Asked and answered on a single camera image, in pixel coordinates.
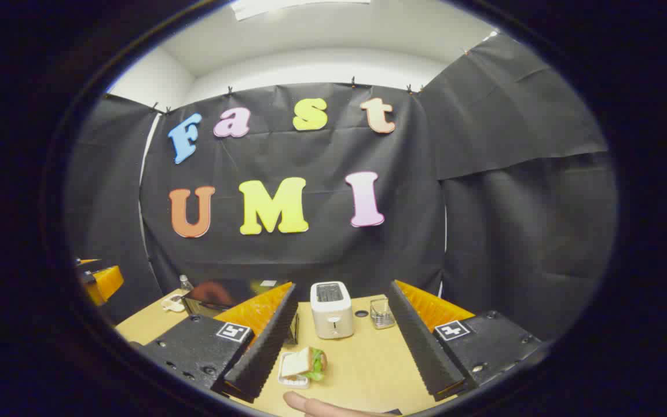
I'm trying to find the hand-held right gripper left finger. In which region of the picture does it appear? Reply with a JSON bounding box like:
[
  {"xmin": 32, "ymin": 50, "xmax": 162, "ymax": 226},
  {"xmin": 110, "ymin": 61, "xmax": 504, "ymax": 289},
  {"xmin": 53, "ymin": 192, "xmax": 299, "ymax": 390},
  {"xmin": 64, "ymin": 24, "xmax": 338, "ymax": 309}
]
[{"xmin": 135, "ymin": 281, "xmax": 299, "ymax": 404}]

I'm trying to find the white toaster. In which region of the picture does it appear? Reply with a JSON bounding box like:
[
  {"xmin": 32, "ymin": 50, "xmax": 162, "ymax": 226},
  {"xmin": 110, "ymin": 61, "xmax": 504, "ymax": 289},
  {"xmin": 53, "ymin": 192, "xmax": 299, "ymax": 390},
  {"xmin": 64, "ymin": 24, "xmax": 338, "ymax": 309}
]
[{"xmin": 310, "ymin": 281, "xmax": 356, "ymax": 340}]

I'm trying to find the white plate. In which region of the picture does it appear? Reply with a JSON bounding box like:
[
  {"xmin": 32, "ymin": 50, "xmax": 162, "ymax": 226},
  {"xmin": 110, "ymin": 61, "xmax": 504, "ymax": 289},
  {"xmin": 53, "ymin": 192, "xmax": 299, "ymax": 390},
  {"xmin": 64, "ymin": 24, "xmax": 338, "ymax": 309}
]
[{"xmin": 277, "ymin": 352, "xmax": 311, "ymax": 389}]

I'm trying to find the lettuce sandwich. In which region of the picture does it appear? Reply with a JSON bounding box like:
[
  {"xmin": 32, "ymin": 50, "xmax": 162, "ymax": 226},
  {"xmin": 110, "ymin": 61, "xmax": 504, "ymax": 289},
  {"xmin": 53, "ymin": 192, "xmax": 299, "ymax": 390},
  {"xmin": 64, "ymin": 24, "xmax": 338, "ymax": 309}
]
[{"xmin": 283, "ymin": 346, "xmax": 328, "ymax": 383}]

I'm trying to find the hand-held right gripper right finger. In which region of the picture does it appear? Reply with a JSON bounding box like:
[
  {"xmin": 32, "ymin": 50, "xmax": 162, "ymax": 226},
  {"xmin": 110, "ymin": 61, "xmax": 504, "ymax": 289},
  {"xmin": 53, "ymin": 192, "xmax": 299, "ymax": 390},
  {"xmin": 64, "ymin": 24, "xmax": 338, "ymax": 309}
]
[{"xmin": 389, "ymin": 279, "xmax": 546, "ymax": 403}]

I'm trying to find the black electric oven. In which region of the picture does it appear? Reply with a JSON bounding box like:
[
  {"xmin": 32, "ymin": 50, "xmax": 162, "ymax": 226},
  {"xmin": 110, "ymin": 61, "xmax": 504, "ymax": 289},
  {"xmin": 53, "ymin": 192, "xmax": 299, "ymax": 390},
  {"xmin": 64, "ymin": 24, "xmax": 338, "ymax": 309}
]
[{"xmin": 182, "ymin": 278, "xmax": 300, "ymax": 346}]

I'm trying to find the ceiling light panel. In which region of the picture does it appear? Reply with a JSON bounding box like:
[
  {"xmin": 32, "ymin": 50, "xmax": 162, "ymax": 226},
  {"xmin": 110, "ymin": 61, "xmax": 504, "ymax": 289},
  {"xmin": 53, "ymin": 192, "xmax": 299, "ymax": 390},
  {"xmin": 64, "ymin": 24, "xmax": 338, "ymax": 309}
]
[{"xmin": 232, "ymin": 0, "xmax": 372, "ymax": 21}]

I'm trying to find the black backdrop cloth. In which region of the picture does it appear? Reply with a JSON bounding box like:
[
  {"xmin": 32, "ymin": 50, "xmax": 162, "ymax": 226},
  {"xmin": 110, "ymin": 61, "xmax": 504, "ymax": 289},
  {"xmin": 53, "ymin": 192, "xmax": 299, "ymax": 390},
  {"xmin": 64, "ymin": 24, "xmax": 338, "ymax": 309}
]
[{"xmin": 64, "ymin": 32, "xmax": 619, "ymax": 343}]

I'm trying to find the small clear container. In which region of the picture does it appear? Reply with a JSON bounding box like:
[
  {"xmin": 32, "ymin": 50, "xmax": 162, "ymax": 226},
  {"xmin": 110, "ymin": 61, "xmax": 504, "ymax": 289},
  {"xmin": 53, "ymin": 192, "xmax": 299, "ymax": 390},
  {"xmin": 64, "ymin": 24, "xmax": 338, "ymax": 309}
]
[{"xmin": 369, "ymin": 297, "xmax": 397, "ymax": 330}]

